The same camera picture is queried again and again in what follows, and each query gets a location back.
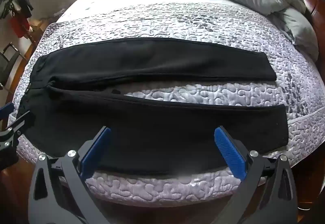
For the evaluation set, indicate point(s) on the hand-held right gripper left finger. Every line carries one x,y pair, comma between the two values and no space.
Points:
94,152

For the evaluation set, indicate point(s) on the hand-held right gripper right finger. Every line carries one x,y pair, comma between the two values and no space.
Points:
229,152

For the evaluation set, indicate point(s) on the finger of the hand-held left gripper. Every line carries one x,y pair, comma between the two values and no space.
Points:
6,110
21,122

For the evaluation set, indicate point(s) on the black pants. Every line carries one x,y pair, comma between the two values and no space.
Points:
152,61

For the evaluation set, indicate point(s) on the black chair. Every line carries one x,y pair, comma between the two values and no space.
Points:
7,61

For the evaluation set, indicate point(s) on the red hanging garment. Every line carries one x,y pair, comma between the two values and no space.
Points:
19,26

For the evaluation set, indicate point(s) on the grey quilted mattress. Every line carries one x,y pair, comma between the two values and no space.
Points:
177,23

